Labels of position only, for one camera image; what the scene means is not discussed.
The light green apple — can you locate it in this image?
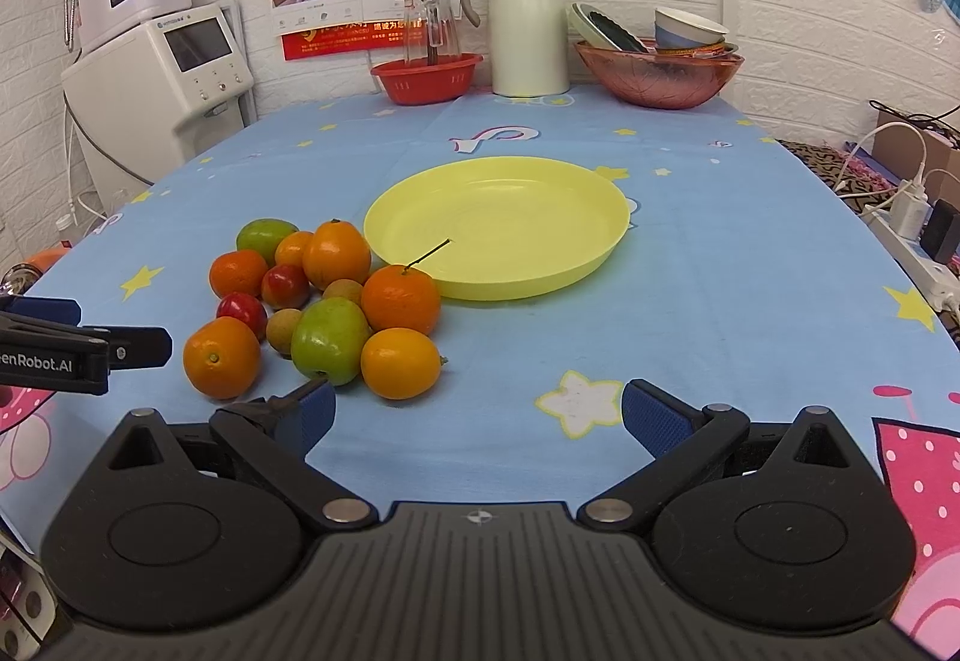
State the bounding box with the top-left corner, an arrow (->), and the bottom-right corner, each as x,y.
291,297 -> 371,386

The red tomato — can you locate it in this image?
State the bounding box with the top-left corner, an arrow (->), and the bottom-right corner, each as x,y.
217,292 -> 268,340

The red yellow plum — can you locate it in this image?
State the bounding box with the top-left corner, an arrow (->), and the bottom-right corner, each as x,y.
260,262 -> 311,310

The round mandarin orange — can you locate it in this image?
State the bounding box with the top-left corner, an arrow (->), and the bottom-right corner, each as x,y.
208,250 -> 268,298

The orange with long stem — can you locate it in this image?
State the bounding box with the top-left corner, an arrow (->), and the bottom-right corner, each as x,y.
359,246 -> 443,336

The small orange kumquat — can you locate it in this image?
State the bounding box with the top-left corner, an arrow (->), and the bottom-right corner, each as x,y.
275,232 -> 314,268

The large pear-shaped orange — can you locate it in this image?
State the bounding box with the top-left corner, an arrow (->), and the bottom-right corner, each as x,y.
301,219 -> 371,290

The dark green mango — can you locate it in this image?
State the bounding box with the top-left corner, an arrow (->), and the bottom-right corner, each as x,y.
236,219 -> 298,266

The blue star-print tablecloth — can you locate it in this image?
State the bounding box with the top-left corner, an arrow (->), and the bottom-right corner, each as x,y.
37,87 -> 958,656

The white machine with screen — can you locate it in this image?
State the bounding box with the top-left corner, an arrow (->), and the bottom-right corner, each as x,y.
62,2 -> 257,212

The yellow plastic plate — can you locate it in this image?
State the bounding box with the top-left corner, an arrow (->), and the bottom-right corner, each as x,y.
363,155 -> 630,301

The white power strip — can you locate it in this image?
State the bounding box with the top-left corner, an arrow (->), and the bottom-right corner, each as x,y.
864,219 -> 958,316

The black power adapter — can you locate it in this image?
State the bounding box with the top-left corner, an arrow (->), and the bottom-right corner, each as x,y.
919,199 -> 960,264

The pink glass bowl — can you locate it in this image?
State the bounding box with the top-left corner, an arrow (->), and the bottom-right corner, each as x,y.
576,41 -> 743,110

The cardboard box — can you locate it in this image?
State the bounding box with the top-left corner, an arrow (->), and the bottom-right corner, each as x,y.
871,110 -> 960,207

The red plastic basket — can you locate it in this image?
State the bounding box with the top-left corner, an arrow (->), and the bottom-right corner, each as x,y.
371,53 -> 483,106

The white blue ceramic bowl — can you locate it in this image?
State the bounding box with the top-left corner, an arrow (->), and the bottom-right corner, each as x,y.
654,6 -> 729,50

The green-rimmed plate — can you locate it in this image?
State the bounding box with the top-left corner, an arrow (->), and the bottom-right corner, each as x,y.
566,2 -> 647,53

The clear glass bottle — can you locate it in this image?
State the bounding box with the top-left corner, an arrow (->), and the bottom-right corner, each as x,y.
404,0 -> 460,66

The white thermos jug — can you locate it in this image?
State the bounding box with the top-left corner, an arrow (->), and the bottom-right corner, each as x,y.
460,0 -> 569,98

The white charger with cable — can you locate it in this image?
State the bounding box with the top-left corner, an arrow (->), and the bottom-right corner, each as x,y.
833,121 -> 929,240

